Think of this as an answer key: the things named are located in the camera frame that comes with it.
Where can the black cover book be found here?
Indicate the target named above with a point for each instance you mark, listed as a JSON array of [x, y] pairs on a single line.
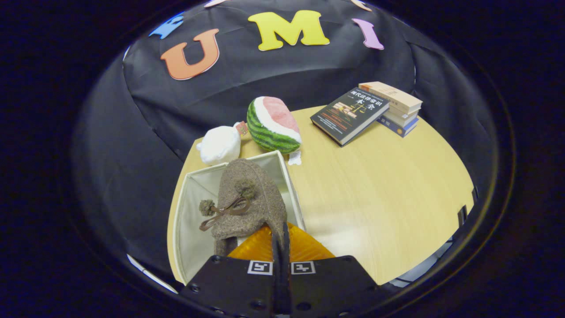
[[348, 115]]

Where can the cream cover book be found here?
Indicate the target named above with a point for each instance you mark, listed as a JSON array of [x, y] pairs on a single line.
[[404, 117]]

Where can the white plush toy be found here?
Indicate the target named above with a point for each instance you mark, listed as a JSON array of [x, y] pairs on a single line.
[[219, 145]]

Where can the white fabric storage box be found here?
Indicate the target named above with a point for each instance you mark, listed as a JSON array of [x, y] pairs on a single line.
[[194, 221]]

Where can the watermelon slice plush toy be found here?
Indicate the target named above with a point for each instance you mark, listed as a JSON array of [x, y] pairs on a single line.
[[271, 128]]

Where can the blue cover book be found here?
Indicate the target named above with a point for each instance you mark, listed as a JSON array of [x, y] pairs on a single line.
[[399, 128]]

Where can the brown felt pompom shoe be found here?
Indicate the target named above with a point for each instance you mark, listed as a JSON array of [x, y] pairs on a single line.
[[260, 207]]

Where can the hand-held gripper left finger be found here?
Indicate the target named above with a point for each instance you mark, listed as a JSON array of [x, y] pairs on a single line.
[[238, 287]]

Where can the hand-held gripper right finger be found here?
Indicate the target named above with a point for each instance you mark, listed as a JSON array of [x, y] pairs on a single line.
[[331, 287]]

